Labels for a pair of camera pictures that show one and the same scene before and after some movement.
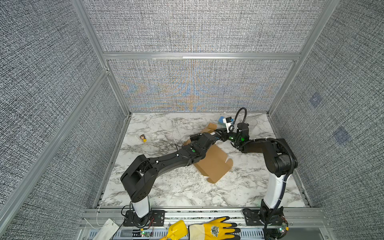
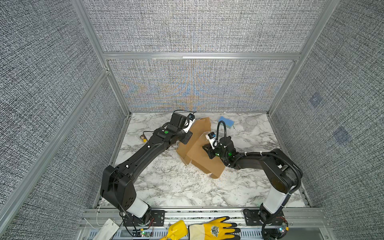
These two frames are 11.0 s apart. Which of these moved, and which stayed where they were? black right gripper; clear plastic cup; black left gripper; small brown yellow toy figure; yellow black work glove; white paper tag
Moved: black right gripper; black left gripper
Stayed: white paper tag; clear plastic cup; yellow black work glove; small brown yellow toy figure
